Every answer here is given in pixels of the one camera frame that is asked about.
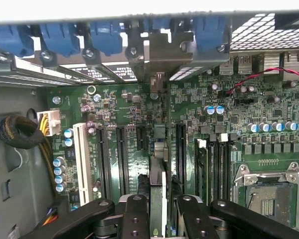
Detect black long expansion slot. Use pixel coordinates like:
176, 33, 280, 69
96, 125, 112, 200
176, 123, 187, 187

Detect white PCI expansion slot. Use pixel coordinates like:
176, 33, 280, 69
73, 122, 94, 206

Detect short black expansion slot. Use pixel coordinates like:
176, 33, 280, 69
136, 125, 147, 151

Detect blue slot retaining clip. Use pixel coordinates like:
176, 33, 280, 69
0, 24, 32, 58
142, 18, 171, 32
90, 21, 123, 57
39, 22, 81, 60
192, 16, 227, 52

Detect CPU socket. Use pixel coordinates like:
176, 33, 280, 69
233, 161, 299, 226

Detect grey power supply unit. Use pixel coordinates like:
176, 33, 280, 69
0, 84, 54, 239

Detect green motherboard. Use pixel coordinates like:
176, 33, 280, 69
46, 53, 299, 236

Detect white power connector plug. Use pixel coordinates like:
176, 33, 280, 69
36, 109, 61, 137

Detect dark grey PC case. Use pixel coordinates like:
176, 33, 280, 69
0, 9, 299, 239

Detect coloured power wire bundle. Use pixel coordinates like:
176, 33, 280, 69
41, 206, 59, 228

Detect black sleeved power cable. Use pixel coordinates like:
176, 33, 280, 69
0, 116, 59, 197

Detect red black twisted wire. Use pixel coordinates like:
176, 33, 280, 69
225, 66, 299, 110

